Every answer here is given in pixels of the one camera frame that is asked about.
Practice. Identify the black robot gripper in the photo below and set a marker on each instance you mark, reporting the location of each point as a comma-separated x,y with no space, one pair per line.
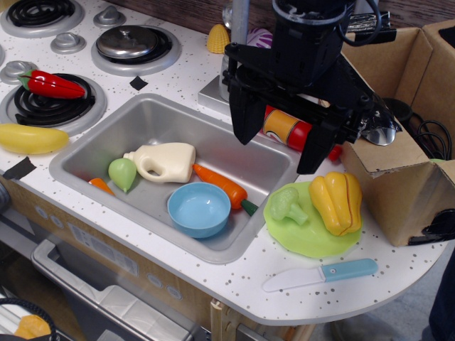
302,74

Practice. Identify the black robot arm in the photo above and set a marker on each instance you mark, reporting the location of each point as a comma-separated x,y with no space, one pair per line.
303,74

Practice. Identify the light blue plastic bowl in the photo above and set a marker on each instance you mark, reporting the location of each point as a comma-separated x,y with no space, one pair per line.
199,210

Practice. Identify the red toy ketchup bottle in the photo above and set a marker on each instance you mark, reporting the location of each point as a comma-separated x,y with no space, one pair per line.
285,129

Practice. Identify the grey toy faucet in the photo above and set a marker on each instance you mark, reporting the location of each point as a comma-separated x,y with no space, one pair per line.
215,94

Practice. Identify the green toy broccoli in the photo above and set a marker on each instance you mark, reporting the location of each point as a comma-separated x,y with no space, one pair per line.
285,204

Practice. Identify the yellow toy bell pepper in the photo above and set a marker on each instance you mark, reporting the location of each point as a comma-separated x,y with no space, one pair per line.
338,198

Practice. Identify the purple white toy ball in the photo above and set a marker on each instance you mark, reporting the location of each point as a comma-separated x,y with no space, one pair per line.
259,37

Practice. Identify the yellow toy corn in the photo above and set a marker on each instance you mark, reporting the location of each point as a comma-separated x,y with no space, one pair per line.
218,39

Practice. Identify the cream toy detergent bottle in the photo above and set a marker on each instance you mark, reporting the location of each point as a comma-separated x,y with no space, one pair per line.
164,163

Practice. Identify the light green plastic plate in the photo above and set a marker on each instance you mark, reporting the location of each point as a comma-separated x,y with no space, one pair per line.
311,238

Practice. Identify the back right stove burner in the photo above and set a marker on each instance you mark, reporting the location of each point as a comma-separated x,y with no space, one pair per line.
164,55

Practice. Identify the stove burner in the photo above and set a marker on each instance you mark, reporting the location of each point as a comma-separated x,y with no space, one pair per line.
73,116
41,19
164,55

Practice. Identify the cardboard box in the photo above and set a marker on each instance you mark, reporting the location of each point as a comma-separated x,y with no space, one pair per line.
410,196
439,79

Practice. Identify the black tape square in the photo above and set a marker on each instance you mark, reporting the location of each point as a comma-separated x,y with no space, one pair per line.
138,83

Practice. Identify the green toy pear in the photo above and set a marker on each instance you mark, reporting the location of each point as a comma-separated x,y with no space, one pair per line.
122,173

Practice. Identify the metal sink basin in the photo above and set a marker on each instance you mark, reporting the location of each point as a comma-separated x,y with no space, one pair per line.
151,130

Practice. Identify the metal pot lid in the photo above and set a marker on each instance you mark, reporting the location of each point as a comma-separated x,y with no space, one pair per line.
126,42

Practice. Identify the small orange toy carrot piece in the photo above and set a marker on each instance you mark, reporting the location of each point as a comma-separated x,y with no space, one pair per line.
99,183

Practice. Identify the grey stove knob top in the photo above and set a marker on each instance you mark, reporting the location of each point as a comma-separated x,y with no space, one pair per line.
109,17

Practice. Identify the grey stove knob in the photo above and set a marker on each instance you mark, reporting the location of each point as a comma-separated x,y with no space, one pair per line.
67,43
109,17
10,73

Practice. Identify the grey stove knob middle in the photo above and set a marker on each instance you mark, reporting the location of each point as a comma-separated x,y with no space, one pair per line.
67,43

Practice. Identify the red toy chili pepper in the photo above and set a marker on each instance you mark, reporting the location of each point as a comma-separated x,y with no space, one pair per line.
49,85

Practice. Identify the yellow toy banana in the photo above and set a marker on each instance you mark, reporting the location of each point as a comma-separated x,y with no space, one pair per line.
33,140

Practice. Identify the front left stove burner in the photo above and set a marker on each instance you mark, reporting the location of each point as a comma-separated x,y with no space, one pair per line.
73,116

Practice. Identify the black tape strip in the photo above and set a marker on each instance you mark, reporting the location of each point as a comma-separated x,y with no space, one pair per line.
20,170

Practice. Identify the back left stove burner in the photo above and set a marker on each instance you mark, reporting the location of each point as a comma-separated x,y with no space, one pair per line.
41,19

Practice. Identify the grey stove knob lower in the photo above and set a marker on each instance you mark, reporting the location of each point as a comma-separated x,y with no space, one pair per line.
10,73

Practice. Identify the orange toy in basket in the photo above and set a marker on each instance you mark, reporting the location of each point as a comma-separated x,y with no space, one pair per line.
32,326

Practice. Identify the toy knife blue handle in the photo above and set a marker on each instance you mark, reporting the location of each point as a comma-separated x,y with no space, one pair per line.
294,278

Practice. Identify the grey oven door handle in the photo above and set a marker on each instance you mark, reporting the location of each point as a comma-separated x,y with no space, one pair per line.
106,306

